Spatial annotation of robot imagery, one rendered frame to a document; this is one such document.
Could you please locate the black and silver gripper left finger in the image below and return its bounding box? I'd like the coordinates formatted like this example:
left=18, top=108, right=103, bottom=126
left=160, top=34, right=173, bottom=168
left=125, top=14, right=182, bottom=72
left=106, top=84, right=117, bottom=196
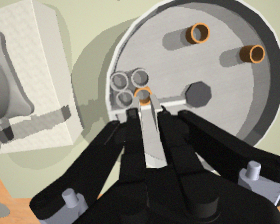
left=29, top=96, right=150, bottom=224

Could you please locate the grey round turning table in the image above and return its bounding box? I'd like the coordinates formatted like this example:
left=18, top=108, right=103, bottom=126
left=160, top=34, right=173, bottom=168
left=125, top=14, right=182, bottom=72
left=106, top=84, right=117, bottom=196
left=105, top=0, right=280, bottom=168

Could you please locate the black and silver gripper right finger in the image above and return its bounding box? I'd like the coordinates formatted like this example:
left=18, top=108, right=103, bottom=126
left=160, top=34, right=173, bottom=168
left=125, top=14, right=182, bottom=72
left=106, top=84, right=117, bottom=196
left=149, top=94, right=280, bottom=218

